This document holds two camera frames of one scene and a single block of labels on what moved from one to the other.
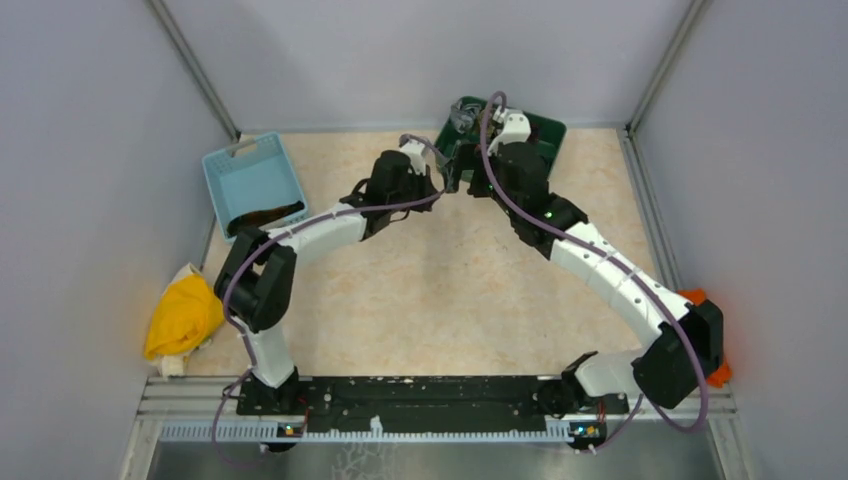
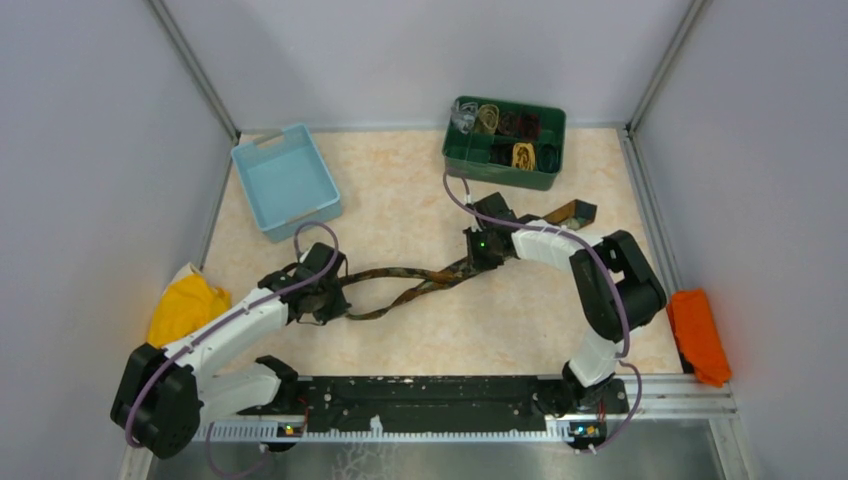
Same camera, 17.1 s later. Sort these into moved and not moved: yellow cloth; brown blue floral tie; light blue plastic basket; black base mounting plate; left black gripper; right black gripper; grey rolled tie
Moved: right black gripper; light blue plastic basket; brown blue floral tie; left black gripper
Not moved: yellow cloth; grey rolled tie; black base mounting plate
